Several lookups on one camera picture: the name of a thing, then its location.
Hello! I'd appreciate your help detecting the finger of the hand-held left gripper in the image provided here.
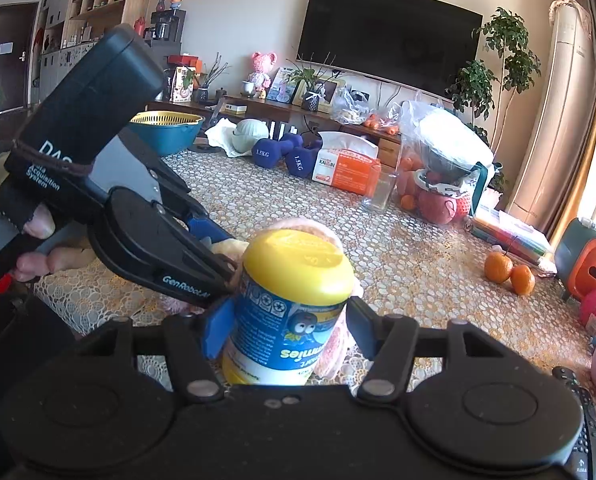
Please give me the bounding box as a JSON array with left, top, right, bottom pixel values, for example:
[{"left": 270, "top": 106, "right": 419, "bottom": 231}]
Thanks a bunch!
[
  {"left": 123, "top": 127, "right": 240, "bottom": 256},
  {"left": 153, "top": 203, "right": 243, "bottom": 306}
]

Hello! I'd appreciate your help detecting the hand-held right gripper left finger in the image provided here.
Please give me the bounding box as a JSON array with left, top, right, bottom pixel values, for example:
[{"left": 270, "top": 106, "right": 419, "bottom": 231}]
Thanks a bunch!
[{"left": 80, "top": 296, "right": 239, "bottom": 405}]

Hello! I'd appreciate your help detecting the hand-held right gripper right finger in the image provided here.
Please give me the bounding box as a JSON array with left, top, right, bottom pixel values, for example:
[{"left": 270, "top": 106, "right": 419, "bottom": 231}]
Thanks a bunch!
[{"left": 345, "top": 296, "right": 499, "bottom": 402}]

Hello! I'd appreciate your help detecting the pink fluffy cloth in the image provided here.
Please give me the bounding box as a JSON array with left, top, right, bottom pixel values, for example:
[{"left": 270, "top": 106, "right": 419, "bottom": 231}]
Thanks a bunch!
[{"left": 158, "top": 216, "right": 365, "bottom": 382}]

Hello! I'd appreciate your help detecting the yellow-lid blue-label bottle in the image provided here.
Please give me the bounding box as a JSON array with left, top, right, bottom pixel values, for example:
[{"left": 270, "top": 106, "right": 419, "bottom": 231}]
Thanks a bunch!
[{"left": 221, "top": 230, "right": 356, "bottom": 387}]

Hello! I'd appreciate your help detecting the person's left hand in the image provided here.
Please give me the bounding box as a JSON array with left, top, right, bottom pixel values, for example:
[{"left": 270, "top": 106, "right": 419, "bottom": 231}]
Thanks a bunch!
[{"left": 2, "top": 179, "right": 97, "bottom": 284}]

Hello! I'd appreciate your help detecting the yellow strainer basket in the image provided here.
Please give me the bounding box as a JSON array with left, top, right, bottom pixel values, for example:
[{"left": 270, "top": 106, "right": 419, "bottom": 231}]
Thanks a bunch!
[{"left": 129, "top": 110, "right": 204, "bottom": 126}]

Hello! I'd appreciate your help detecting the dark brown door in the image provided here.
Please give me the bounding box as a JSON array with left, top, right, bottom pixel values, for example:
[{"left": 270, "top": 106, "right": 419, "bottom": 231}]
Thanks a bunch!
[{"left": 0, "top": 2, "right": 42, "bottom": 114}]

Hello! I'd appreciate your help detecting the teal mixing bowl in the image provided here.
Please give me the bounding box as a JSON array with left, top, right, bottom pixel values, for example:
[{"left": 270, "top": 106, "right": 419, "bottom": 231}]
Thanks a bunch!
[{"left": 128, "top": 111, "right": 206, "bottom": 158}]

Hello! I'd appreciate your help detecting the lace tablecloth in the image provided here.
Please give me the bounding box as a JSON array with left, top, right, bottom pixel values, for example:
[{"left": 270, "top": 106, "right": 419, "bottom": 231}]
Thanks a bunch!
[{"left": 33, "top": 147, "right": 596, "bottom": 480}]

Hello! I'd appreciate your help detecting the wooden shelf cabinet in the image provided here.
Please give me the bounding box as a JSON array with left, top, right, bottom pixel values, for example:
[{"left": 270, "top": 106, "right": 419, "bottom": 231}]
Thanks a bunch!
[{"left": 37, "top": 0, "right": 162, "bottom": 102}]

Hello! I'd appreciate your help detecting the white crumpled cloth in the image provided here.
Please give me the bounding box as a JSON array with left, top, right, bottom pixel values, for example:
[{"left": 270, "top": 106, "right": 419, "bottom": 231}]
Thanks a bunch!
[{"left": 205, "top": 117, "right": 251, "bottom": 154}]

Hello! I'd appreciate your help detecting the colourful gift box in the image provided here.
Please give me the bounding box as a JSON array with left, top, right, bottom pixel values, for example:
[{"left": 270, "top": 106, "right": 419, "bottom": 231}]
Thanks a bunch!
[{"left": 171, "top": 66, "right": 198, "bottom": 104}]

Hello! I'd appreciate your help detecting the pale green bowl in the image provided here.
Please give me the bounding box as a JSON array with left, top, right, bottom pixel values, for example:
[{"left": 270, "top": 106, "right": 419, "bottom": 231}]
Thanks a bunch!
[{"left": 228, "top": 118, "right": 277, "bottom": 158}]

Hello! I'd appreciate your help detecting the purple dumbbell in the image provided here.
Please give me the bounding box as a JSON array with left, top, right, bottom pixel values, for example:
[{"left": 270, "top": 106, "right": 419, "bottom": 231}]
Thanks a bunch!
[
  {"left": 251, "top": 132, "right": 304, "bottom": 165},
  {"left": 285, "top": 140, "right": 325, "bottom": 179}
]

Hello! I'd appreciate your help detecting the black coffee machine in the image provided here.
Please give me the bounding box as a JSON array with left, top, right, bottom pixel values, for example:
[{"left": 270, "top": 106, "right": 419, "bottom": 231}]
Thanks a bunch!
[{"left": 142, "top": 8, "right": 188, "bottom": 56}]

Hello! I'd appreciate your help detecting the dark vase with twigs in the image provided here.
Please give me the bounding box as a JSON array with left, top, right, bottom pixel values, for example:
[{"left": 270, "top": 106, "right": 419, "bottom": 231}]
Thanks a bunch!
[{"left": 195, "top": 52, "right": 232, "bottom": 104}]

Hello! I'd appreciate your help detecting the clear drinking glass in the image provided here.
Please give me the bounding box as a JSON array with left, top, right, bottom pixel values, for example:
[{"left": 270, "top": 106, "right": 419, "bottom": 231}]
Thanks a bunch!
[{"left": 362, "top": 165, "right": 398, "bottom": 213}]

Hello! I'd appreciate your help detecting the wooden television cabinet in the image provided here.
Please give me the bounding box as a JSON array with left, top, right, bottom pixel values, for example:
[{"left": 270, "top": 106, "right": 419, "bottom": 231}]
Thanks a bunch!
[{"left": 145, "top": 91, "right": 405, "bottom": 169}]

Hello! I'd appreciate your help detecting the orange mandarin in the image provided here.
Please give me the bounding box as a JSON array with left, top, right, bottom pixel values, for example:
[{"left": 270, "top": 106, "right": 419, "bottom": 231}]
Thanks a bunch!
[
  {"left": 509, "top": 264, "right": 536, "bottom": 296},
  {"left": 484, "top": 251, "right": 514, "bottom": 285}
]

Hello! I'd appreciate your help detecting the orange and white tissue pack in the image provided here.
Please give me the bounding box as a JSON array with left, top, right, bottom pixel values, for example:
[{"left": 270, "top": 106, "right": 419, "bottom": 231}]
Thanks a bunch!
[{"left": 311, "top": 131, "right": 382, "bottom": 196}]

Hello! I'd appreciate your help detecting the stack of colourful books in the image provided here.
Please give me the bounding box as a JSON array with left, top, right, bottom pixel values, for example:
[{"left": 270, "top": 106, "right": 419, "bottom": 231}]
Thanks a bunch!
[{"left": 465, "top": 204, "right": 555, "bottom": 277}]

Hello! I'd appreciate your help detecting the small potted plant with ribbon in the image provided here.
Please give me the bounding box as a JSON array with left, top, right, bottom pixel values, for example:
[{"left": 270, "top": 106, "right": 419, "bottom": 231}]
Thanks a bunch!
[{"left": 287, "top": 52, "right": 337, "bottom": 112}]

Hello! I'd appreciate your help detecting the cream framed picture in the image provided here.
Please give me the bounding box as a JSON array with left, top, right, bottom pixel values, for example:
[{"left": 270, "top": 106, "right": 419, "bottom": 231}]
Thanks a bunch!
[{"left": 318, "top": 77, "right": 348, "bottom": 109}]

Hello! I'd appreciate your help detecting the small clear plastic bag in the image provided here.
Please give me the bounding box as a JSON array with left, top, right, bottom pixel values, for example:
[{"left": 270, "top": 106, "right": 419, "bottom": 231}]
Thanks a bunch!
[{"left": 330, "top": 85, "right": 372, "bottom": 126}]

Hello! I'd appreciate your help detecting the plastic bag of mandarins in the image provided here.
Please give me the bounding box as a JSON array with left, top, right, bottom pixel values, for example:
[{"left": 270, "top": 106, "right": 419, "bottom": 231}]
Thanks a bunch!
[{"left": 362, "top": 100, "right": 404, "bottom": 136}]

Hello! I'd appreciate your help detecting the large clear plastic bag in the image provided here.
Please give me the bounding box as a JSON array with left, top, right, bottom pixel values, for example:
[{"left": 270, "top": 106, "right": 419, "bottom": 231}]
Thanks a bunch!
[{"left": 395, "top": 100, "right": 495, "bottom": 226}]

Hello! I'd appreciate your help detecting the green and orange appliance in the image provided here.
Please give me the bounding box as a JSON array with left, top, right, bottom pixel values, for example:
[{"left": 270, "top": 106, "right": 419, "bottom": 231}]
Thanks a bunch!
[{"left": 553, "top": 217, "right": 596, "bottom": 304}]

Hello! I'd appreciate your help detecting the black remote control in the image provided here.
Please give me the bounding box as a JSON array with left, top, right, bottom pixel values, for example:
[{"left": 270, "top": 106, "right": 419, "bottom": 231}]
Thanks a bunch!
[{"left": 551, "top": 365, "right": 596, "bottom": 480}]

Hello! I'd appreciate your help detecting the beige standing air conditioner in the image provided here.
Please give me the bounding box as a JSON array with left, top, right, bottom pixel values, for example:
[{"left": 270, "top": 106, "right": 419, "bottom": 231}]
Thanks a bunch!
[{"left": 507, "top": 0, "right": 596, "bottom": 232}]

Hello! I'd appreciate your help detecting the black flat television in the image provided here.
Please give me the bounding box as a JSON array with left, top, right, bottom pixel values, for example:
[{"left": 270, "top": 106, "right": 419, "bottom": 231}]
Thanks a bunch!
[{"left": 297, "top": 0, "right": 484, "bottom": 99}]

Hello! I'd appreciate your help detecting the tall green potted tree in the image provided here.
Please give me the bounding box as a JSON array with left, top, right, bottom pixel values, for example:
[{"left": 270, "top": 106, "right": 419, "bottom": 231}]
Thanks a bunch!
[{"left": 447, "top": 7, "right": 542, "bottom": 196}]

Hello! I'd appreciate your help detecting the leaning photo frame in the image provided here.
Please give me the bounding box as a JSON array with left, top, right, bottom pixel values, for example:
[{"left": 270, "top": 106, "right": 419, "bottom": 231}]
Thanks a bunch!
[{"left": 267, "top": 67, "right": 302, "bottom": 104}]

